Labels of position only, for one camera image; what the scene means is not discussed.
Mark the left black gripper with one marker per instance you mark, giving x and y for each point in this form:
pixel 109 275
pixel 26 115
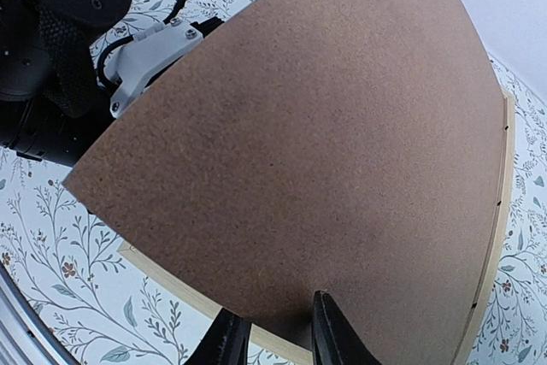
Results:
pixel 38 130

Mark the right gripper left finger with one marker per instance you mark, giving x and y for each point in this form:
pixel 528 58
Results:
pixel 226 341

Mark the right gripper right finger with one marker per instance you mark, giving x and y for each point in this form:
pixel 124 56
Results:
pixel 334 340

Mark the wooden picture frame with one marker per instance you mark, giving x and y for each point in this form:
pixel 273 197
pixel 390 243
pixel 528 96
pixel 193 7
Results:
pixel 298 355

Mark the brown backing board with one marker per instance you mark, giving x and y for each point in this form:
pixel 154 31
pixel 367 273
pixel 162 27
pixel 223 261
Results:
pixel 350 146

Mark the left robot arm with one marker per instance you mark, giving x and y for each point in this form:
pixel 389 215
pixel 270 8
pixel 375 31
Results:
pixel 56 100

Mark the floral tablecloth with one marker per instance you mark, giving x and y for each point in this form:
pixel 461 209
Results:
pixel 105 311

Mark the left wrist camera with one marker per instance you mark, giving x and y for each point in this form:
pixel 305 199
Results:
pixel 127 68

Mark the front aluminium rail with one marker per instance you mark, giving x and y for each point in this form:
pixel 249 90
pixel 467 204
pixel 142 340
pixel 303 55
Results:
pixel 25 339

